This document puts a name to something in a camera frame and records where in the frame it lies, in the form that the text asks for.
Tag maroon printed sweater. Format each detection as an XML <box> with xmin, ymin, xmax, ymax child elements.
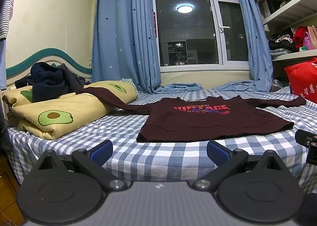
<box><xmin>79</xmin><ymin>87</ymin><xmax>306</xmax><ymax>143</ymax></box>

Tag dark navy clothes pile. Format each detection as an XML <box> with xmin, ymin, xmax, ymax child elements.
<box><xmin>14</xmin><ymin>62</ymin><xmax>90</xmax><ymax>102</ymax></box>

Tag dark folded clothes on shelf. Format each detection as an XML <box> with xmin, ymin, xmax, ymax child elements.
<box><xmin>269</xmin><ymin>34</ymin><xmax>296</xmax><ymax>52</ymax></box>

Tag red clothing on shelf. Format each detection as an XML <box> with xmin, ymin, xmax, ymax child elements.
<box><xmin>293</xmin><ymin>26</ymin><xmax>308</xmax><ymax>50</ymax></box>

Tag blue checkered bed sheet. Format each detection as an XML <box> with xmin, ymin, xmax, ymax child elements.
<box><xmin>8</xmin><ymin>81</ymin><xmax>316</xmax><ymax>192</ymax></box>

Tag yellow avocado print quilt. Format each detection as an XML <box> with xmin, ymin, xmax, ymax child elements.
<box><xmin>2</xmin><ymin>80</ymin><xmax>138</xmax><ymax>140</ymax></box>

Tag red fabric tote bag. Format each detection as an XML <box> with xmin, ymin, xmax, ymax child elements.
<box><xmin>285</xmin><ymin>57</ymin><xmax>317</xmax><ymax>103</ymax></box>

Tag green checkered pillow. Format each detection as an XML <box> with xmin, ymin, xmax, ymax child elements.
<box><xmin>120</xmin><ymin>78</ymin><xmax>139</xmax><ymax>97</ymax></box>

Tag right blue star curtain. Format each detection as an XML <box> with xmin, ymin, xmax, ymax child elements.
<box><xmin>213</xmin><ymin>0</ymin><xmax>274</xmax><ymax>93</ymax></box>

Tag blue star curtain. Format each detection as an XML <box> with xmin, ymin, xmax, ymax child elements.
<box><xmin>91</xmin><ymin>0</ymin><xmax>203</xmax><ymax>94</ymax></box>
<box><xmin>213</xmin><ymin>0</ymin><xmax>274</xmax><ymax>93</ymax></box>

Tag purple small bag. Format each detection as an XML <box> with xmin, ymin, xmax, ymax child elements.
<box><xmin>303</xmin><ymin>32</ymin><xmax>312</xmax><ymax>50</ymax></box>

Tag pink handbag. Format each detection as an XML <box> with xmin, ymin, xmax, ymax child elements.
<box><xmin>307</xmin><ymin>26</ymin><xmax>317</xmax><ymax>49</ymax></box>

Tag teal white headboard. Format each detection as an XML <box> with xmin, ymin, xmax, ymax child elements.
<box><xmin>5</xmin><ymin>47</ymin><xmax>93</xmax><ymax>88</ymax></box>

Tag left blue star curtain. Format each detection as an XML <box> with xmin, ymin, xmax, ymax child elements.
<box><xmin>91</xmin><ymin>0</ymin><xmax>203</xmax><ymax>94</ymax></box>

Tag white framed window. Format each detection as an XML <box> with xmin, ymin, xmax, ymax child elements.
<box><xmin>154</xmin><ymin>0</ymin><xmax>248</xmax><ymax>69</ymax></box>

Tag striped hanging garment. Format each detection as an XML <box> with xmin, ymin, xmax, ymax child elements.
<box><xmin>1</xmin><ymin>0</ymin><xmax>14</xmax><ymax>42</ymax></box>

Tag white wall shelving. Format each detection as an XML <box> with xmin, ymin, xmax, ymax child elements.
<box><xmin>256</xmin><ymin>0</ymin><xmax>317</xmax><ymax>63</ymax></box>

